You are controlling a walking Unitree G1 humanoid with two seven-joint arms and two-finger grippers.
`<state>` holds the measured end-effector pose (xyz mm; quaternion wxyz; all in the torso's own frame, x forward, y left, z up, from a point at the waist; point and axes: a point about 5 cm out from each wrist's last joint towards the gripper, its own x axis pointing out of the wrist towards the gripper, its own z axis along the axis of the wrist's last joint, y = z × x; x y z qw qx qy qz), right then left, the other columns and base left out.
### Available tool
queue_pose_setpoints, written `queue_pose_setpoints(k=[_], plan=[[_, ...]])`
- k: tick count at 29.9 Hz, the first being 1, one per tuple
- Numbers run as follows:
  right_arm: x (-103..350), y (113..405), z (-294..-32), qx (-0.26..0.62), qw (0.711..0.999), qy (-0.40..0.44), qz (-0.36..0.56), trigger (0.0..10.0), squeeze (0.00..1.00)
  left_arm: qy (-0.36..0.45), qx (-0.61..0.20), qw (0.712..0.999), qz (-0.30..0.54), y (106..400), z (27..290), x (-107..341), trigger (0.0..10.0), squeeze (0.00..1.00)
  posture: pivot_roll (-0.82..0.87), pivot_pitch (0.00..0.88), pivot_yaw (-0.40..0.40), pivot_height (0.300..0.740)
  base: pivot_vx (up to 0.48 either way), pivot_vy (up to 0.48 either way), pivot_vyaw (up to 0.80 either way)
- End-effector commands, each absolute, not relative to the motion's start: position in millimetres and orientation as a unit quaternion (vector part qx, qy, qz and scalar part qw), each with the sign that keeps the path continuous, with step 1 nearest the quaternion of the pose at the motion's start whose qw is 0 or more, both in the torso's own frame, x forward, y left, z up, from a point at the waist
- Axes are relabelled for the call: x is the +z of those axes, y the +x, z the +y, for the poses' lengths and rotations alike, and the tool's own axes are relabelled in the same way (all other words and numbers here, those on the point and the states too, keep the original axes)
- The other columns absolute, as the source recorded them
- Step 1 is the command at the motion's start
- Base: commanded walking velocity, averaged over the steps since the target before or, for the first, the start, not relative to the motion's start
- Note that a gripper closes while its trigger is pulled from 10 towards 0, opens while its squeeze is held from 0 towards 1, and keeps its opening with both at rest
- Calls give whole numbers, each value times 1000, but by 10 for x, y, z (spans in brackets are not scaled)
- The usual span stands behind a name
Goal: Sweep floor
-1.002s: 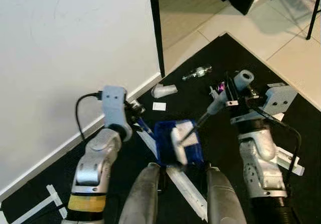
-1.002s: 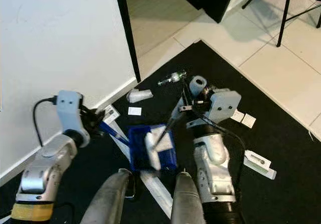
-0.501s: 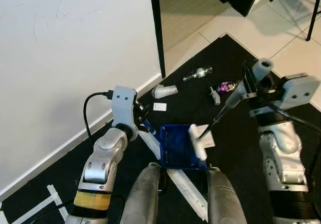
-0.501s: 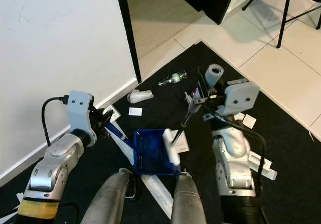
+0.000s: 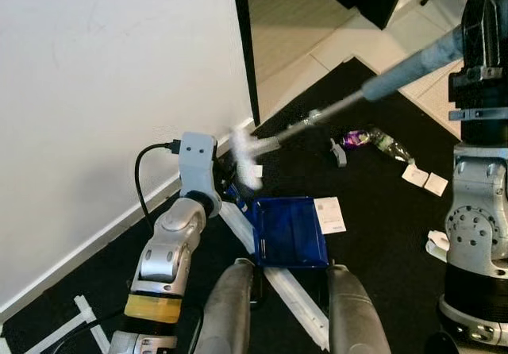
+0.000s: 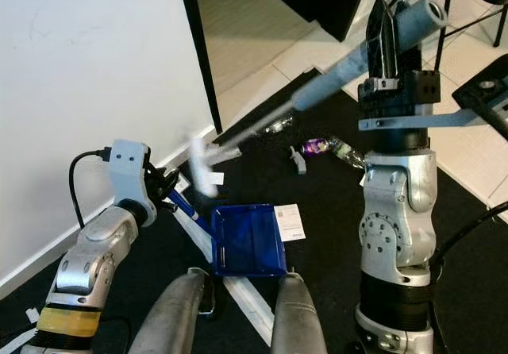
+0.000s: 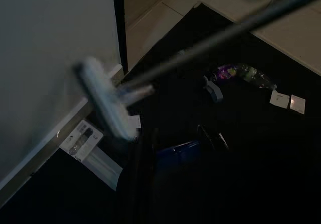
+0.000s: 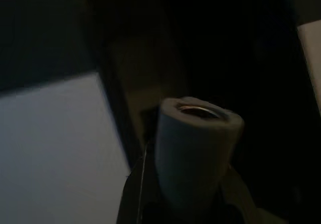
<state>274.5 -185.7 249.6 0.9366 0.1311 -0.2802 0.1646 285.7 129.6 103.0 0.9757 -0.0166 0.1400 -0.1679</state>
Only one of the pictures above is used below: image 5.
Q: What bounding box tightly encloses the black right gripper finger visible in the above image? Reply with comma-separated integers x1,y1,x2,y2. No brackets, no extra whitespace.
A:
498,0,508,74
461,0,500,78

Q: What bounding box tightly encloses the grey handled white brush broom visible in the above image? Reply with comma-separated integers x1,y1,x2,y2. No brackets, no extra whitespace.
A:
230,21,482,190

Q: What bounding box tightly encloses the blue plastic dustpan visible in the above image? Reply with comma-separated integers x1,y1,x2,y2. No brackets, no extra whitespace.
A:
226,183,329,270

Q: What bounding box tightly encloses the clear crushed plastic bottle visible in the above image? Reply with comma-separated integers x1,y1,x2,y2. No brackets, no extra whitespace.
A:
286,110,327,137
369,132,414,165

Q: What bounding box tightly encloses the large white printed label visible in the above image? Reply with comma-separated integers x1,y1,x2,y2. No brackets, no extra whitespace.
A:
314,197,348,235

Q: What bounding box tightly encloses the small grey plastic clip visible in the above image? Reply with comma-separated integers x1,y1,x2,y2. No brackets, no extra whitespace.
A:
331,138,349,168

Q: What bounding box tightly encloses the grey robot left leg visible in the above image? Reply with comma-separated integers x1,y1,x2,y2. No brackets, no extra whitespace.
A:
194,259,256,354

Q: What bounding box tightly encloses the grey robot leg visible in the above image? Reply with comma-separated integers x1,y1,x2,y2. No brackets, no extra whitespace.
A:
327,265,392,354
194,259,256,354

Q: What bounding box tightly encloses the white baseboard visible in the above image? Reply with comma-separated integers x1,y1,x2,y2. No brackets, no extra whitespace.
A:
0,120,257,320

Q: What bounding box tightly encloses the grey robot right leg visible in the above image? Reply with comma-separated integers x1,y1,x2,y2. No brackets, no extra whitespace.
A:
327,265,392,354

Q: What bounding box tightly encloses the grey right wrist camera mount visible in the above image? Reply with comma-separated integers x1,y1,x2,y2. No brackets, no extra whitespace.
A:
448,106,508,126

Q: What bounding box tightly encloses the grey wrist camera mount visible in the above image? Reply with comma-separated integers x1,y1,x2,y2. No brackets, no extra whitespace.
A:
179,132,220,201
448,106,508,126

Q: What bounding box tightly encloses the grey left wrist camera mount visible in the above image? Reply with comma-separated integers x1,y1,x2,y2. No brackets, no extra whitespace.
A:
179,132,220,201

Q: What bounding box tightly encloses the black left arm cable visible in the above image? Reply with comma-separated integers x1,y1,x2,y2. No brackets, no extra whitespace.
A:
133,140,184,229

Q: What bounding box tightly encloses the black wall edge trim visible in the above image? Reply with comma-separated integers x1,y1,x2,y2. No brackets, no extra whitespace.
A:
232,0,262,127

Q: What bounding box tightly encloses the flat white plastic bracket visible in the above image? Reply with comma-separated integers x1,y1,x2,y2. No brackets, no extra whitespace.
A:
426,229,452,262

